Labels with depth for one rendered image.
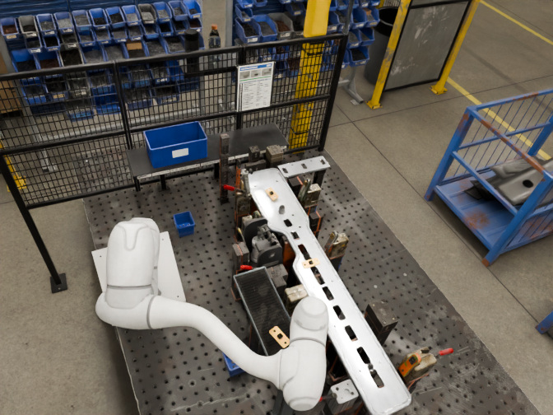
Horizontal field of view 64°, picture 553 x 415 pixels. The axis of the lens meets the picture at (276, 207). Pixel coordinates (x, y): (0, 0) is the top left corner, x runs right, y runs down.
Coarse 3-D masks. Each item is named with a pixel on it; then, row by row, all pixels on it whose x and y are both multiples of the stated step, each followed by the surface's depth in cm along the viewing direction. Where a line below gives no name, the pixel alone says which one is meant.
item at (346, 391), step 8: (344, 384) 164; (352, 384) 165; (328, 392) 166; (336, 392) 162; (344, 392) 163; (352, 392) 163; (328, 400) 168; (336, 400) 161; (344, 400) 160; (352, 400) 164; (328, 408) 173; (336, 408) 163; (344, 408) 168
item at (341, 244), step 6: (342, 234) 216; (342, 240) 213; (348, 240) 214; (336, 246) 213; (342, 246) 216; (330, 252) 216; (336, 252) 217; (342, 252) 220; (330, 258) 220; (336, 258) 222; (336, 264) 227; (336, 270) 231
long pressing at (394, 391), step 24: (264, 192) 236; (288, 192) 238; (264, 216) 224; (288, 216) 226; (288, 240) 216; (312, 240) 217; (312, 288) 198; (336, 288) 200; (360, 312) 193; (336, 336) 184; (360, 336) 185; (360, 360) 178; (384, 360) 179; (360, 384) 171; (384, 384) 172; (384, 408) 166
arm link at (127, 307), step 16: (112, 288) 132; (128, 288) 132; (144, 288) 135; (96, 304) 136; (112, 304) 132; (128, 304) 132; (144, 304) 133; (112, 320) 133; (128, 320) 132; (144, 320) 132
